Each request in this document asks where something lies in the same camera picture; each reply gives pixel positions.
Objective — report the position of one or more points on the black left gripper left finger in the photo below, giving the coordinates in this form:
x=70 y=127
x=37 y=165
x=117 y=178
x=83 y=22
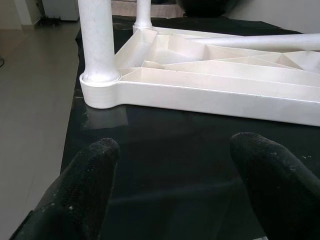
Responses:
x=75 y=195

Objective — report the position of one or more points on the black floor mat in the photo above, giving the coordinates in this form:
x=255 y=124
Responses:
x=175 y=162

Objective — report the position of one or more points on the white plastic table top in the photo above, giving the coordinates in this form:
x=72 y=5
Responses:
x=200 y=97

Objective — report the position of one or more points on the patterned floor rug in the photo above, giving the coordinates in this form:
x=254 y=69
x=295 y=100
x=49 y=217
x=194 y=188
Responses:
x=165 y=11

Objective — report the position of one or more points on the white plastic table leg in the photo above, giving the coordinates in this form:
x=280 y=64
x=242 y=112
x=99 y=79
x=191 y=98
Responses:
x=97 y=45
x=143 y=12
x=275 y=41

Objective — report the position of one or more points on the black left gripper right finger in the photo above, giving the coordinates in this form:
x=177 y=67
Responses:
x=280 y=195

